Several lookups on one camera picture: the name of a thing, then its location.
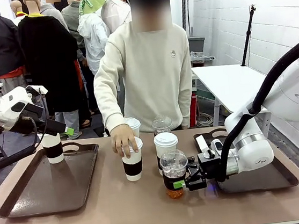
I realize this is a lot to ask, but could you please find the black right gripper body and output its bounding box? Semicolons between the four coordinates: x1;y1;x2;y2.
196;148;224;182

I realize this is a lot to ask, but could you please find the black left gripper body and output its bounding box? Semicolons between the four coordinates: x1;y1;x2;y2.
8;99;68;140

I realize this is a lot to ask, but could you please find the clear plastic iced coffee cup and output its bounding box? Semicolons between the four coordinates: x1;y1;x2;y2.
158;147;193;201
151;114;174;137

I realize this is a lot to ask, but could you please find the white paper cup black sleeve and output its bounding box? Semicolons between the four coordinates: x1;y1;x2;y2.
119;135;148;183
39;131;65;166
152;131;183;177
124;116;143;140

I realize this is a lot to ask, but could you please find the person's right forearm cream sleeve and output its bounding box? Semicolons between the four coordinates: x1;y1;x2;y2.
91;66;131;137

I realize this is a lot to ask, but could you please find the brown plastic serving tray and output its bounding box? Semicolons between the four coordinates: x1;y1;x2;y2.
192;120;299;199
0;139;107;220

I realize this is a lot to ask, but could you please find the person's right hand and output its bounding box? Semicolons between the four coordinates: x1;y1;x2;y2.
108;122;140;161

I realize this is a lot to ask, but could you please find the mannequin in black coat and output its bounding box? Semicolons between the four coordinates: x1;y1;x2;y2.
13;0;90;144

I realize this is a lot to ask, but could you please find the red fire extinguisher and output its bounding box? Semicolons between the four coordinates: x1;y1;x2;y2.
186;91;201;128

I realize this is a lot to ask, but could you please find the white side table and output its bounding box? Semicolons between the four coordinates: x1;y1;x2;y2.
191;59;272;129

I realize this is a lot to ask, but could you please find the person in cream sweater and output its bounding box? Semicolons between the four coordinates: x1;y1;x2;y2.
83;0;199;139

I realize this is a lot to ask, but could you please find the mannequin with green hat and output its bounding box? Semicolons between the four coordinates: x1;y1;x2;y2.
73;0;118;77

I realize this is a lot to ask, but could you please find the person in grey hoodie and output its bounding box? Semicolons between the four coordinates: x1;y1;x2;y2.
38;0;71;35

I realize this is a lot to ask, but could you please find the grey storage bin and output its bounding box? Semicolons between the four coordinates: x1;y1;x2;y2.
187;34;207;55

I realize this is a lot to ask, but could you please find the person in white shirt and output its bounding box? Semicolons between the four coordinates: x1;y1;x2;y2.
98;0;134;35

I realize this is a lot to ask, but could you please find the black tripod stand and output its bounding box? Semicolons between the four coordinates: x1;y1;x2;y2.
234;4;264;67

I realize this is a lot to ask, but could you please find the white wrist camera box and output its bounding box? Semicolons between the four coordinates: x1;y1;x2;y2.
195;132;224;155

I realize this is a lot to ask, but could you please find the coiled white cable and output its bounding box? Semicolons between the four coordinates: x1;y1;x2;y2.
194;110;215;129

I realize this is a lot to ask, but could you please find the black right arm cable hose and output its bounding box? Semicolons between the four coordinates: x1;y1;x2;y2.
202;34;299;184

